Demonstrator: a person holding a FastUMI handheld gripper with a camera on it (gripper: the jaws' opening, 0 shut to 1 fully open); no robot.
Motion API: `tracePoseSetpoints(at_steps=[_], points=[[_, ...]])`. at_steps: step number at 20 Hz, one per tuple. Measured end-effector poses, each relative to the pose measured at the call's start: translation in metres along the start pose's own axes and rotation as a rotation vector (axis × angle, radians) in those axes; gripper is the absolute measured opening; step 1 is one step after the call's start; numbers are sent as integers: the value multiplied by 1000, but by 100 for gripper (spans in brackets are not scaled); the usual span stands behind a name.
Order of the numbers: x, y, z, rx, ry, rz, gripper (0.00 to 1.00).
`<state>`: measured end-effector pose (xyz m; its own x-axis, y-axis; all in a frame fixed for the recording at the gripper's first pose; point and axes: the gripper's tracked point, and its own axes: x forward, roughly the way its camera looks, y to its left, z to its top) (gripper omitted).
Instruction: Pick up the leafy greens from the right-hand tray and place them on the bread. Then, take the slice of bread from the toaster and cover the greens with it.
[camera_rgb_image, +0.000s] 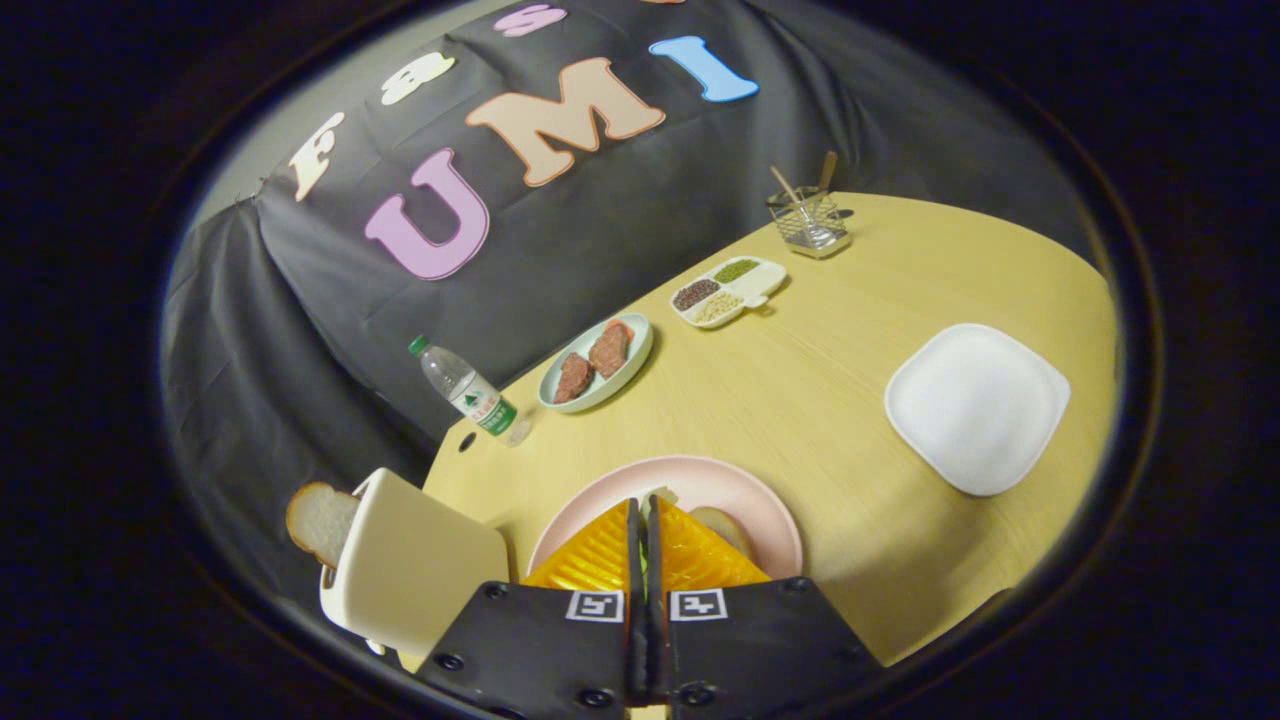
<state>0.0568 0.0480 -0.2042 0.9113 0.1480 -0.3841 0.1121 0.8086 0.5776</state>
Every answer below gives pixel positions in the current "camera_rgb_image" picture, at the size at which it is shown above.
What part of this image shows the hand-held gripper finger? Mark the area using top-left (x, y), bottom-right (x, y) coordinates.
top-left (415, 497), bottom-right (642, 720)
top-left (645, 493), bottom-right (886, 720)

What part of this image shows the white bread slice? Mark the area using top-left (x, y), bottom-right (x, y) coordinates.
top-left (286, 482), bottom-right (361, 569)

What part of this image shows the bread slice under ham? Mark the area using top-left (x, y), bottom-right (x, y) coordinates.
top-left (650, 487), bottom-right (758, 561)

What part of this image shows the pink round plate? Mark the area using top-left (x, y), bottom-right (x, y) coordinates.
top-left (527, 455), bottom-right (804, 581)

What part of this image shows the pale blue oval plate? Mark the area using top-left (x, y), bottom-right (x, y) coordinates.
top-left (538, 312), bottom-right (654, 414)

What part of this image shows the brown meat piece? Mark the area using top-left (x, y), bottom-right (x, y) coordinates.
top-left (553, 352), bottom-right (595, 404)
top-left (588, 322), bottom-right (631, 379)

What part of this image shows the white toaster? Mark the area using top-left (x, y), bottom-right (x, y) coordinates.
top-left (320, 467), bottom-right (511, 658)

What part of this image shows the clear plastic water bottle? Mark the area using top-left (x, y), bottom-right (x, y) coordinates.
top-left (408, 335), bottom-right (533, 447)

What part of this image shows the white divided dish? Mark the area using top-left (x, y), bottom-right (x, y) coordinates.
top-left (670, 255), bottom-right (789, 330)

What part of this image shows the black backdrop cloth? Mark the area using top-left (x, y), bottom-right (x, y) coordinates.
top-left (160, 0), bottom-right (1101, 621)

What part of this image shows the white square plate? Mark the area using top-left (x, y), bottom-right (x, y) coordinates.
top-left (884, 322), bottom-right (1071, 498)

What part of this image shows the clear utensil holder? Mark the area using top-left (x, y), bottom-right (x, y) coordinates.
top-left (767, 187), bottom-right (851, 259)

